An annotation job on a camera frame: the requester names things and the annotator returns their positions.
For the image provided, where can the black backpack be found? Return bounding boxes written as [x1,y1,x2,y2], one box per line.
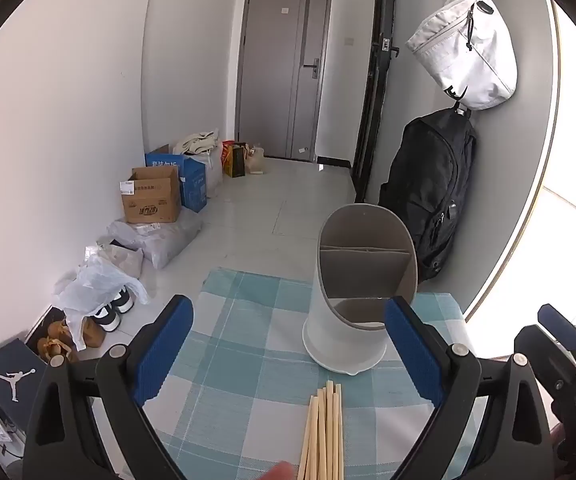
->
[378,105,479,283]

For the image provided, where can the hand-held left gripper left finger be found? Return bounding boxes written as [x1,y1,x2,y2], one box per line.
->
[22,294,195,480]

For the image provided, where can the person's left hand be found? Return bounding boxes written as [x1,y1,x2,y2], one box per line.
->
[257,460,296,480]

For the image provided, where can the brown cardboard box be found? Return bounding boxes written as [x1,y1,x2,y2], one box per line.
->
[121,165,183,224]

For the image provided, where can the blue cardboard box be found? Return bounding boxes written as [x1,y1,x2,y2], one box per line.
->
[144,144,209,213]

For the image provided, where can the grey plastic parcel bag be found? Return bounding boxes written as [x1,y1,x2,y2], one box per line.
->
[108,208,203,269]

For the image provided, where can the dark blue shoe box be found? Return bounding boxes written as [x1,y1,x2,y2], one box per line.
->
[0,337,48,428]

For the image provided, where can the grey entrance door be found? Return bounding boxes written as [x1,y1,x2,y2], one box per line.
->
[234,0,333,163]

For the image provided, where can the blue white checked tablecloth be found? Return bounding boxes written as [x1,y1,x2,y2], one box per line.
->
[118,267,489,480]

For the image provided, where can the beige plastic parcel bag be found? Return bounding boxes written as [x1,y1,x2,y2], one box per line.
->
[96,241,145,278]

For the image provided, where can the brown shoe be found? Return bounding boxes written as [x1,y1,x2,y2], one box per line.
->
[48,317,104,348]
[38,335,78,363]

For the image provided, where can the white grey utensil holder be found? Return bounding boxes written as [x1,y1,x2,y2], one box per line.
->
[302,203,419,375]

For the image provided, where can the white shoulder bag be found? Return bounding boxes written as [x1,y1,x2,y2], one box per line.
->
[405,0,519,112]

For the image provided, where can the black white sneaker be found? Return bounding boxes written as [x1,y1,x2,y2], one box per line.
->
[90,302,121,333]
[110,285,133,315]

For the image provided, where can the cream cloth bundle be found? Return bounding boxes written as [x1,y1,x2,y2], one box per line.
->
[173,129,220,156]

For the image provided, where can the white woven sack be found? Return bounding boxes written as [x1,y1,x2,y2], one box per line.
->
[188,149,225,195]

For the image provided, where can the white plastic bag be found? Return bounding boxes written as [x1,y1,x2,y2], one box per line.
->
[55,255,149,351]

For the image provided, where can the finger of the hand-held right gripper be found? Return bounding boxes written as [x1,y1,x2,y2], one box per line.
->
[514,325,576,402]
[538,304,576,377]

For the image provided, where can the bundle of wooden chopsticks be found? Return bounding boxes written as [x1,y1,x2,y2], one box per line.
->
[297,381,345,480]

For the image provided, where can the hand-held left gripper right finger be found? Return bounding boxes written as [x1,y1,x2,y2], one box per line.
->
[384,296,554,480]

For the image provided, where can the black door frame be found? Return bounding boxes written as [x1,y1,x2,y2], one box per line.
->
[350,0,399,206]

